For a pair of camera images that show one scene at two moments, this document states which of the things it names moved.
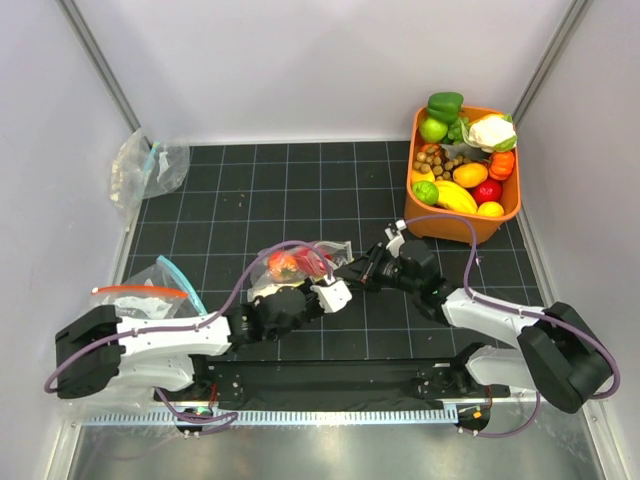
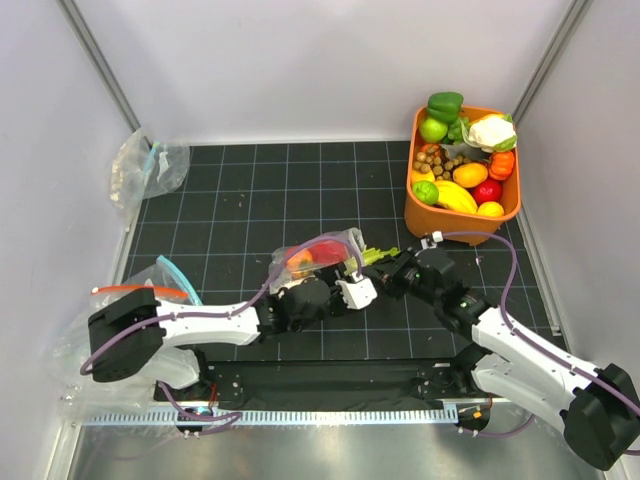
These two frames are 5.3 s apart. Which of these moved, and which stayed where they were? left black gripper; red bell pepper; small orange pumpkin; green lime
Moved: red bell pepper
Stayed: green lime; small orange pumpkin; left black gripper
